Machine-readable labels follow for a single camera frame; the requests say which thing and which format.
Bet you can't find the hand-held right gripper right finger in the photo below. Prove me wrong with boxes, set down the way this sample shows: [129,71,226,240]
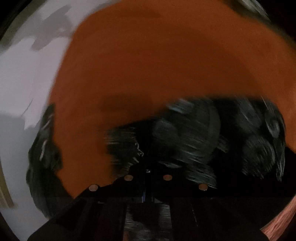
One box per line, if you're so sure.
[148,171,269,241]

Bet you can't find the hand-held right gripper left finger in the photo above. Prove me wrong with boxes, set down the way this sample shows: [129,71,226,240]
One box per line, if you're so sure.
[28,171,145,241]

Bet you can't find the black paisley print garment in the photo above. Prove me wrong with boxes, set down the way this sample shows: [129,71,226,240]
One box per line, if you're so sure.
[104,97,287,241]

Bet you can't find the dark grey denim garment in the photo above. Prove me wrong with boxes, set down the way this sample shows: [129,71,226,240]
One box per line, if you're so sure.
[26,104,78,218]

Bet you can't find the beige curtain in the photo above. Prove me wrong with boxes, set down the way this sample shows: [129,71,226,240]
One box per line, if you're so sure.
[0,166,15,209]

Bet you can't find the orange fleece blanket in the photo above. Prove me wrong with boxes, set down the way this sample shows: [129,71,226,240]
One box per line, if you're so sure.
[47,0,296,241]

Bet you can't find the folded grey garment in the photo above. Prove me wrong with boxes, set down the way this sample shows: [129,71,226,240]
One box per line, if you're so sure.
[228,0,271,24]

